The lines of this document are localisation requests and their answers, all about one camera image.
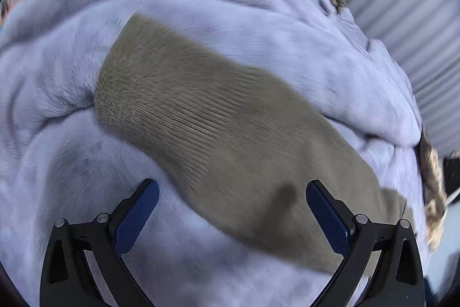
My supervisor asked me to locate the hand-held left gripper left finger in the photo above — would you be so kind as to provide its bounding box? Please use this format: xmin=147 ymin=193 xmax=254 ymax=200
xmin=39 ymin=178 xmax=160 ymax=307

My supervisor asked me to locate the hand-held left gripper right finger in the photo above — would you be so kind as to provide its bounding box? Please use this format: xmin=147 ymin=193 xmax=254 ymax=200
xmin=305 ymin=179 xmax=426 ymax=307

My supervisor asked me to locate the olive knit sweater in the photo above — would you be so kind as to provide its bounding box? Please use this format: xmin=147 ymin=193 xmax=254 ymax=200
xmin=93 ymin=14 xmax=415 ymax=275

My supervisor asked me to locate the cream striped garment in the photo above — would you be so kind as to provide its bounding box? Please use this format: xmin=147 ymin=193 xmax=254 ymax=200
xmin=419 ymin=132 xmax=448 ymax=252

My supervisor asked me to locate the grey ribbed headboard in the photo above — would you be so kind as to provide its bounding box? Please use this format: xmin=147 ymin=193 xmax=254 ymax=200
xmin=326 ymin=0 xmax=460 ymax=157

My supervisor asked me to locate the lavender plush blanket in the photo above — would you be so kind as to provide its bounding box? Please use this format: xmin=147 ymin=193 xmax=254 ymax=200
xmin=0 ymin=0 xmax=432 ymax=307

